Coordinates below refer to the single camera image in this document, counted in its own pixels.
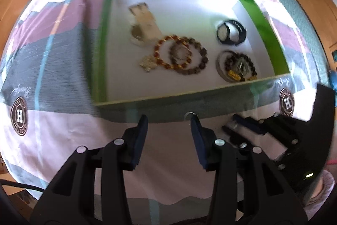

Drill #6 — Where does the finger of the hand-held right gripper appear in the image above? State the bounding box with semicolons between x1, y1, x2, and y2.
222;123;249;149
232;114;267;136

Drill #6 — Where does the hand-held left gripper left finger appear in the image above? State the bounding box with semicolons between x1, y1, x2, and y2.
29;115;148;225

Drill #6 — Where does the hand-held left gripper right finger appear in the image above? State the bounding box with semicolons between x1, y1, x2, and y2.
191;116;307;225

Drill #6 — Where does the green cardboard box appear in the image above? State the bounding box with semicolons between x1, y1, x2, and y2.
91;0;290;123

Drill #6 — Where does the black and gold bead bracelet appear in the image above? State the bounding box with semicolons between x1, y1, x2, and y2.
216;50;260;82

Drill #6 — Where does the small dark bead bracelet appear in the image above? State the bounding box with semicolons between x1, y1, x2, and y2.
225;53;258;82

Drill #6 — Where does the large dark bead bracelet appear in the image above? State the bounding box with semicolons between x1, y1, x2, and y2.
169;36;209;75

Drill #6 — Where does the black wristwatch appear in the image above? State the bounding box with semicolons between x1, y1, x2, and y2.
216;19;247;46

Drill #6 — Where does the amber bead bracelet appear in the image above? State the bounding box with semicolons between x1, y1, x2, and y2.
153;35;194;70

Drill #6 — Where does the pale strap wristwatch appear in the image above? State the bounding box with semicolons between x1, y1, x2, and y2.
128;2;162;45

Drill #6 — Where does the person's right forearm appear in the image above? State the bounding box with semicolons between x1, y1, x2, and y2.
302;169;336;207

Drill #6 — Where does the blue cloth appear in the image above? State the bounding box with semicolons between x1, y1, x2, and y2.
329;67;337;112

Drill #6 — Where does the printed bed sheet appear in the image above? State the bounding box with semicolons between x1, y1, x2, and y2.
0;0;335;215

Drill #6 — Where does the black cable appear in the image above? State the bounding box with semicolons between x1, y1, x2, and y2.
0;180;46;192

